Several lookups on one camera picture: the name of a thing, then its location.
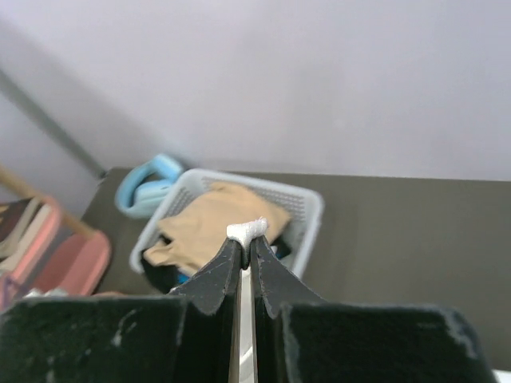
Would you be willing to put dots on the stacked books on shelf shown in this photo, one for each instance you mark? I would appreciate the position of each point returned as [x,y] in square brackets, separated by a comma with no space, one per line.
[21,222]

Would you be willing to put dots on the beige garment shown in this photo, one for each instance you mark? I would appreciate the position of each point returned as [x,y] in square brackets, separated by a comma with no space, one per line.
[192,238]

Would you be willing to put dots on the pink two-tier shelf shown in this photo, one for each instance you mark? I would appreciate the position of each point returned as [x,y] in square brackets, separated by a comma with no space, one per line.
[68,257]

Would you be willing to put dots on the white bra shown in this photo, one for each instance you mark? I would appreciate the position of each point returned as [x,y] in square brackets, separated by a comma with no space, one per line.
[243,359]

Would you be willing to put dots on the black garment in basket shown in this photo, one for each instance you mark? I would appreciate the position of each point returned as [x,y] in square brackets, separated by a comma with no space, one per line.
[164,278]

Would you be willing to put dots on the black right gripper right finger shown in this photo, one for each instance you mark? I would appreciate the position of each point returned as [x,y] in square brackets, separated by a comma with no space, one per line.
[301,337]

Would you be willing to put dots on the blue headphones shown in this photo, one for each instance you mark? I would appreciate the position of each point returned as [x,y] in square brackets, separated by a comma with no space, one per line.
[144,188]

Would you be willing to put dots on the white perforated plastic basket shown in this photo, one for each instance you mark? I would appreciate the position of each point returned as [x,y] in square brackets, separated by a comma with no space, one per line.
[304,205]

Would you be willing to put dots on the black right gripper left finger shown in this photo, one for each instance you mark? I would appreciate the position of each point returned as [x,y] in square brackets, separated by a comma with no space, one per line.
[189,335]

